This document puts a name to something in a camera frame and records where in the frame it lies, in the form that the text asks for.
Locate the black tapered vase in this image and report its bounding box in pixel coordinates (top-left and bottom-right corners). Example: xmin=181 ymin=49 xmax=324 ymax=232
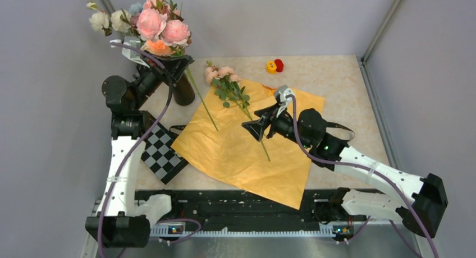
xmin=173 ymin=73 xmax=195 ymax=106

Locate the pink and white flower bunch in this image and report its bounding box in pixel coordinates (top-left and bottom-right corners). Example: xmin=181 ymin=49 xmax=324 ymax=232
xmin=86 ymin=1 xmax=155 ymax=55

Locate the yellow toy flower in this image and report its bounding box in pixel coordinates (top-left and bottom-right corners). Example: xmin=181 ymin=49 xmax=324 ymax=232
xmin=266 ymin=61 xmax=277 ymax=74

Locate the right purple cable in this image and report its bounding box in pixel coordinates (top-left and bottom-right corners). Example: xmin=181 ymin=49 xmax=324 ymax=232
xmin=285 ymin=94 xmax=441 ymax=258

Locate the aluminium frame rail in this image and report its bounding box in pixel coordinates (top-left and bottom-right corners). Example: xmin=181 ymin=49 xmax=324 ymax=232
xmin=105 ymin=190 xmax=433 ymax=257

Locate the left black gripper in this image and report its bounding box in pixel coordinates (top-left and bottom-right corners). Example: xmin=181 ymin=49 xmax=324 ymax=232
xmin=131 ymin=49 xmax=191 ymax=109

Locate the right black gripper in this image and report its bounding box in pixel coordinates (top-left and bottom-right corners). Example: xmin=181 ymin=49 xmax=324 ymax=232
xmin=242 ymin=102 xmax=312 ymax=149

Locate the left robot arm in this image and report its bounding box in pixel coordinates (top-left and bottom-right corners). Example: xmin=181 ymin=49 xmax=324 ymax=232
xmin=85 ymin=56 xmax=193 ymax=248

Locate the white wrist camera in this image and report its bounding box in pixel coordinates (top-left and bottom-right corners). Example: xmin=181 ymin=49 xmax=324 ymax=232
xmin=274 ymin=85 xmax=295 ymax=116
xmin=109 ymin=36 xmax=150 ymax=68

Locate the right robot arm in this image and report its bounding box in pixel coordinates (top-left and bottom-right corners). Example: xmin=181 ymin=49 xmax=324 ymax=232
xmin=242 ymin=105 xmax=448 ymax=238

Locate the purple cable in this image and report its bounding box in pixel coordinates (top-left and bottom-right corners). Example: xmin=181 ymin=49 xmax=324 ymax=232
xmin=97 ymin=40 xmax=202 ymax=258
xmin=285 ymin=94 xmax=441 ymax=258

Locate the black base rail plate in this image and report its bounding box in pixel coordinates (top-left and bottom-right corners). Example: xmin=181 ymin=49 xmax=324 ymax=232
xmin=135 ymin=190 xmax=367 ymax=232

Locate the pink rose stem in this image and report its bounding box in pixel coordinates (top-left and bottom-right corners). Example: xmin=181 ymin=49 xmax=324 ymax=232
xmin=135 ymin=0 xmax=220 ymax=132

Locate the black white checkerboard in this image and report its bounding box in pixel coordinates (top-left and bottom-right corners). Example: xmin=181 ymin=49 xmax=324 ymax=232
xmin=141 ymin=123 xmax=189 ymax=185

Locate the orange paper bouquet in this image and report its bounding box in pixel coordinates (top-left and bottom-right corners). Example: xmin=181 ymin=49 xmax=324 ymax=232
xmin=204 ymin=61 xmax=272 ymax=162

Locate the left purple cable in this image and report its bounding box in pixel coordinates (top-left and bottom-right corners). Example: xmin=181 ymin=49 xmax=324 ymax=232
xmin=97 ymin=40 xmax=202 ymax=258

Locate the black ribbon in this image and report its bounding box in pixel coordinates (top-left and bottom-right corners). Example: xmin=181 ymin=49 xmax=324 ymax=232
xmin=169 ymin=122 xmax=356 ymax=142

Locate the orange yellow wrapping paper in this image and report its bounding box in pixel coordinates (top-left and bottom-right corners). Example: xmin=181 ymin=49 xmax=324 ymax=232
xmin=172 ymin=80 xmax=327 ymax=209

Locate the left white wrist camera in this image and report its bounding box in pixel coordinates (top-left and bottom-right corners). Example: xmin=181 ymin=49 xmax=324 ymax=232
xmin=109 ymin=36 xmax=150 ymax=68

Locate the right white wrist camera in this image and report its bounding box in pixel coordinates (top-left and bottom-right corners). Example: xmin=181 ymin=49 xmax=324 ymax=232
xmin=274 ymin=85 xmax=295 ymax=116

